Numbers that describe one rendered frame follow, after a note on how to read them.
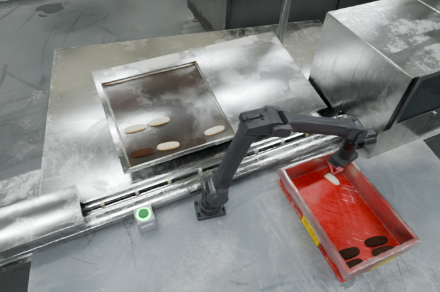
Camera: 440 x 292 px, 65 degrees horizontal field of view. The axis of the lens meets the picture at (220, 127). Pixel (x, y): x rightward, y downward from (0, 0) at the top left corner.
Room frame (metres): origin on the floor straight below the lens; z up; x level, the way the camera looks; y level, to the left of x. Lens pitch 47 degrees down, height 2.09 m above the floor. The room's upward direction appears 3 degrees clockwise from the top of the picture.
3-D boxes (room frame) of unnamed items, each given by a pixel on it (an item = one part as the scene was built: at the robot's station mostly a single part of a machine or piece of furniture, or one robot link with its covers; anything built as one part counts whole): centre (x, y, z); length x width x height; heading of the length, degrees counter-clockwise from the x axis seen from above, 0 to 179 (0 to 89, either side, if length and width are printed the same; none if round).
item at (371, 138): (0.91, -0.55, 1.12); 0.11 x 0.09 x 0.12; 108
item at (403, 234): (0.72, -0.50, 0.87); 0.49 x 0.34 x 0.10; 25
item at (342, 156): (0.89, -0.51, 1.02); 0.10 x 0.07 x 0.07; 131
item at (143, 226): (0.65, 0.27, 0.84); 0.08 x 0.08 x 0.11; 26
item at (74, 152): (1.49, 0.02, 0.41); 1.80 x 1.16 x 0.82; 107
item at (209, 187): (0.74, 0.01, 0.94); 0.09 x 0.05 x 0.10; 108
